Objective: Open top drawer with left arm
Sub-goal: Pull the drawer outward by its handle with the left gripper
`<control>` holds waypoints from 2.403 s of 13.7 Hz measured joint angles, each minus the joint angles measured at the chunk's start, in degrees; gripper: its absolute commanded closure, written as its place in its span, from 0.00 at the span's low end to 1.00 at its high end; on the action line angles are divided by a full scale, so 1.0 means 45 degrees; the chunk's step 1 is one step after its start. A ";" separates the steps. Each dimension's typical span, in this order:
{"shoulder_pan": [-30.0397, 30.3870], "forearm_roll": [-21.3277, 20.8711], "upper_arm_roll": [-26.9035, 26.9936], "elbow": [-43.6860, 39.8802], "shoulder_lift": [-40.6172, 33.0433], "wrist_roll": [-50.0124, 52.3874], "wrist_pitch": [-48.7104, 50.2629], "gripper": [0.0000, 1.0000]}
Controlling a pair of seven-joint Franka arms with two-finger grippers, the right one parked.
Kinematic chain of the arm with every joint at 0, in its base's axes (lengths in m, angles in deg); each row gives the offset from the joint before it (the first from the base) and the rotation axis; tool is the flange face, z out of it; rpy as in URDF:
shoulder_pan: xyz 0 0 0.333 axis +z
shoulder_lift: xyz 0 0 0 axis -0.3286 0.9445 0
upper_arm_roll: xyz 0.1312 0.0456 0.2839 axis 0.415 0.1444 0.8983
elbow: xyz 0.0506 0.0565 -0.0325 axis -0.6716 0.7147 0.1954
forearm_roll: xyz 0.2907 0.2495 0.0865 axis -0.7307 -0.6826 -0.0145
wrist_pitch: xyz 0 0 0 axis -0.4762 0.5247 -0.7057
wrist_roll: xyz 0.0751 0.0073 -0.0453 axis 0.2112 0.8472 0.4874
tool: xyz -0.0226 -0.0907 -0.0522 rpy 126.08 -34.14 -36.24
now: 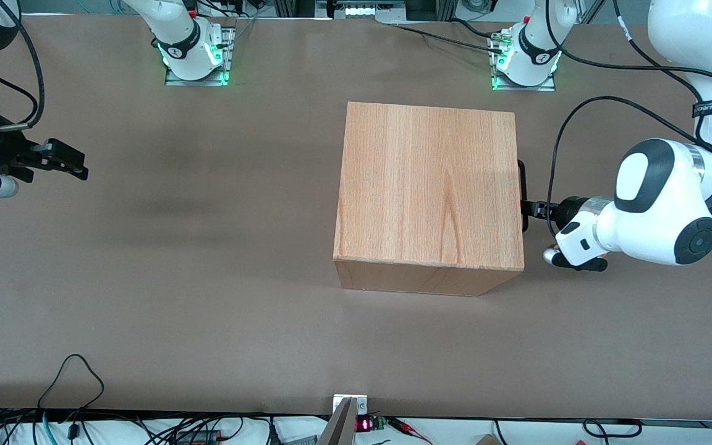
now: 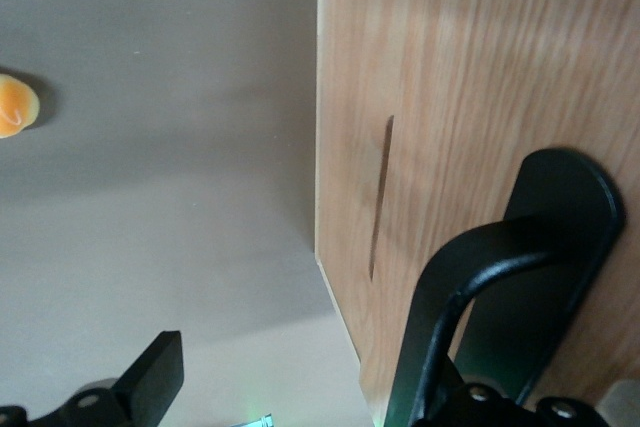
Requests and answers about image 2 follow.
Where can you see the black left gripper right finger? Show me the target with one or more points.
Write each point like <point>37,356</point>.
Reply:
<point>500,412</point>

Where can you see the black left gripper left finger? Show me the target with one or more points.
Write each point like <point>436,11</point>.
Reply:
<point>150,382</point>

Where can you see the light wooden drawer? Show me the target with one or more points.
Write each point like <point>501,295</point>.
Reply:
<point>475,72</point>

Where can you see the orange round toy fruit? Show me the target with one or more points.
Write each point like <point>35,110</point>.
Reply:
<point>15,102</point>

